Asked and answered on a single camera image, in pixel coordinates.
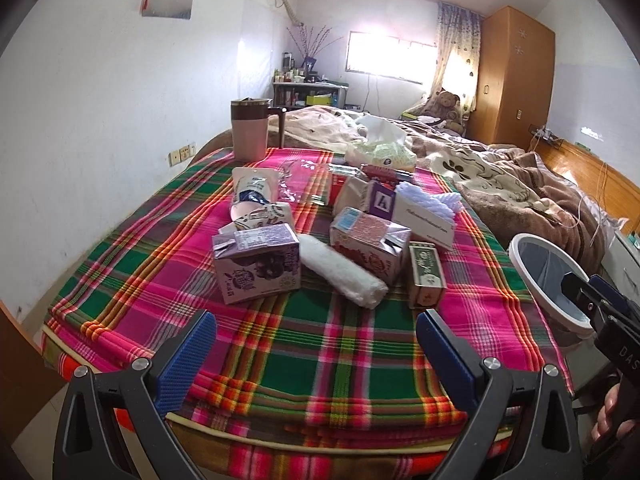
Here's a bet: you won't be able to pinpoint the small green white box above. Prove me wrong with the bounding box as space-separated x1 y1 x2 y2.
408 242 447 310

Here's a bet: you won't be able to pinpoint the white foam fruit net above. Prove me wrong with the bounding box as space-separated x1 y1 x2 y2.
395 182 462 222

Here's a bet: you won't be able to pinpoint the pink red milk carton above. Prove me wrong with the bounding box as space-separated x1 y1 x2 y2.
330 207 411 286

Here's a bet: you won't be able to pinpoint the purple letter card box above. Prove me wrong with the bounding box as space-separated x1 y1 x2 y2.
364 180 396 220

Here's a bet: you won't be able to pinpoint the purple milk carton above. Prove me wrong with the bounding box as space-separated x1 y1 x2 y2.
213 223 302 304

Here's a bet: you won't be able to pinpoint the red drink can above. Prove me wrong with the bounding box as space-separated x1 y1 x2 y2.
329 164 416 185

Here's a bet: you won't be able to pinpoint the white foam sleeve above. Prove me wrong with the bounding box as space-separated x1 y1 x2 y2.
298 234 388 310

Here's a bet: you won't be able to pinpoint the beige paper bag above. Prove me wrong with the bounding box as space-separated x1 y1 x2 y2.
333 177 369 217

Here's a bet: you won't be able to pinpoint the patterned paper cup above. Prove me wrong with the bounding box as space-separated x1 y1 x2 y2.
231 202 294 231

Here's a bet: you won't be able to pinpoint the clear cola plastic bottle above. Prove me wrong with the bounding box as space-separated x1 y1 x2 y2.
278 158 341 206

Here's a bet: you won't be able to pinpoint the white round trash bin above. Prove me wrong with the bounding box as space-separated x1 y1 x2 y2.
508 233 593 353

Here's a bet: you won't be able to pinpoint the right hand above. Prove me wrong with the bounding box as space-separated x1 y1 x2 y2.
591 385 638 442

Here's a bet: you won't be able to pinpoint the grey drawer cabinet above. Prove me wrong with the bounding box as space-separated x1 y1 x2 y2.
602 231 640 304

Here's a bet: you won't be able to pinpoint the wooden headboard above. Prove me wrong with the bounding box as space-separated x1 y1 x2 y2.
535 140 640 234

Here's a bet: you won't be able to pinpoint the brown cream bed blanket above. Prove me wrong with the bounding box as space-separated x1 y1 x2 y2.
267 104 609 273

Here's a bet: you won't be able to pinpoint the orange wooden wardrobe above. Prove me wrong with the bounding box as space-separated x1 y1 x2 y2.
468 6 555 150

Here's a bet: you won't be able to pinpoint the brown teddy bear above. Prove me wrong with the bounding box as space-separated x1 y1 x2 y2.
421 89 464 134

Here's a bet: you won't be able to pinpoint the yellow tissue pack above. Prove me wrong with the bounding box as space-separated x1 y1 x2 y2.
345 115 416 172

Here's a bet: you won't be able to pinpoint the colourful plaid blanket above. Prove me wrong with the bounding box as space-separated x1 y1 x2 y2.
41 146 574 480

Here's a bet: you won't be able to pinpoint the floral window curtain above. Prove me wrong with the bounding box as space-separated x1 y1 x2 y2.
431 2 483 116

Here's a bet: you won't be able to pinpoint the pink brown lidded mug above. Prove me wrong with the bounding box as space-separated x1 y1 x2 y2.
230 98 286 162

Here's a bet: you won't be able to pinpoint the cluttered corner shelf desk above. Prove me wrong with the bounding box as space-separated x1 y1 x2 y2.
271 51 348 110

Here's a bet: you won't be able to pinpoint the dried branches in vase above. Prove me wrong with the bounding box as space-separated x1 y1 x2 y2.
288 23 340 74

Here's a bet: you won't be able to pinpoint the wall power sockets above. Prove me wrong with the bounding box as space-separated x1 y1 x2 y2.
168 143 196 167

